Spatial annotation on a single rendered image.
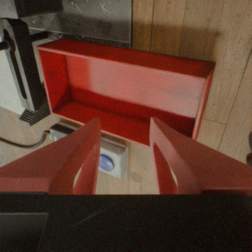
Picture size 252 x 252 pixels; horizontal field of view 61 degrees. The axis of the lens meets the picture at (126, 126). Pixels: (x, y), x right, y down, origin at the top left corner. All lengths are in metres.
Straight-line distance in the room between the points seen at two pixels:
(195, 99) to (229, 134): 0.07
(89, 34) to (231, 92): 0.22
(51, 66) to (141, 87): 0.15
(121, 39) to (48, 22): 0.14
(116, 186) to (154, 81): 0.29
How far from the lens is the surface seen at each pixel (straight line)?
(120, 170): 0.43
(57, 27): 0.41
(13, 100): 0.61
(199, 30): 0.30
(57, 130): 0.49
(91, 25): 0.36
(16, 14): 0.34
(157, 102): 0.34
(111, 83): 0.36
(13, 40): 0.38
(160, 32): 0.31
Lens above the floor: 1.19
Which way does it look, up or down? 46 degrees down
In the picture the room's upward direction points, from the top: 136 degrees counter-clockwise
